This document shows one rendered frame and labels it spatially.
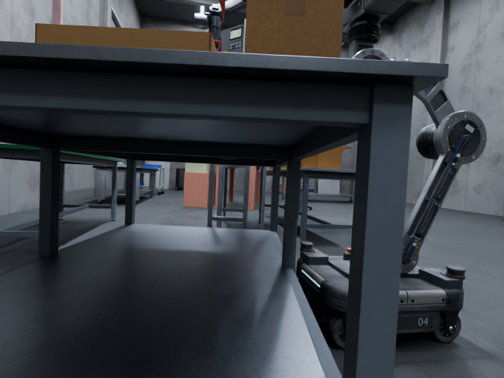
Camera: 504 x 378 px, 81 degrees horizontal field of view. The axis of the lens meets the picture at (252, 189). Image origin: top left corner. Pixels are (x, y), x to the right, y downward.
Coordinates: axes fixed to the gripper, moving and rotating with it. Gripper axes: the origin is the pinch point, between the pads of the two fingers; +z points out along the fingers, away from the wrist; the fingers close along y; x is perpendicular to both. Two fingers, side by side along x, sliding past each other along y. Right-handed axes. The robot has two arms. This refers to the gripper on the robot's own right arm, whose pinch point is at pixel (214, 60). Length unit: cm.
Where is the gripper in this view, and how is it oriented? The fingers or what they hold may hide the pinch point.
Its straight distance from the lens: 156.7
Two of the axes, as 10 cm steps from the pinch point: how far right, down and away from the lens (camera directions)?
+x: 9.8, 0.3, 1.8
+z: -0.4, 10.0, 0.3
